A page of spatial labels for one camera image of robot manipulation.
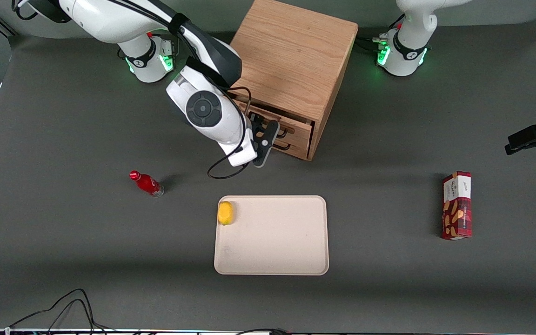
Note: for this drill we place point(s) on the beige plastic tray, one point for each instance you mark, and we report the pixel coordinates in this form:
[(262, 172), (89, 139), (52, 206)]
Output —
[(277, 242)]

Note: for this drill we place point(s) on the wooden drawer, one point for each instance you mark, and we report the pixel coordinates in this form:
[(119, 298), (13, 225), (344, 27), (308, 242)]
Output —
[(301, 150), (301, 129)]

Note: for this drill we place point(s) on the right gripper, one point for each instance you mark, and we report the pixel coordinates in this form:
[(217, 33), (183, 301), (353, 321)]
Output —
[(255, 122)]

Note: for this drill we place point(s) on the red cookie box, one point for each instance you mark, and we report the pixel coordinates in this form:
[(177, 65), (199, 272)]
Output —
[(457, 204)]

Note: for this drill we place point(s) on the wooden drawer cabinet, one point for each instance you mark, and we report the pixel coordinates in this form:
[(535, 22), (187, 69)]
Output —
[(296, 51)]

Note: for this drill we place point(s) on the red soda bottle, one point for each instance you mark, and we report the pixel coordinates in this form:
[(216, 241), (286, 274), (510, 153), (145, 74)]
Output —
[(146, 183)]

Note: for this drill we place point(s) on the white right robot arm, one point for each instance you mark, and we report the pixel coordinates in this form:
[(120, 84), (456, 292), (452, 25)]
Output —
[(105, 18)]

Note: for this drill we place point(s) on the yellow lemon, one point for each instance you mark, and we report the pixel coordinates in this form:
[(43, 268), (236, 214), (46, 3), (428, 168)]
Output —
[(225, 213)]

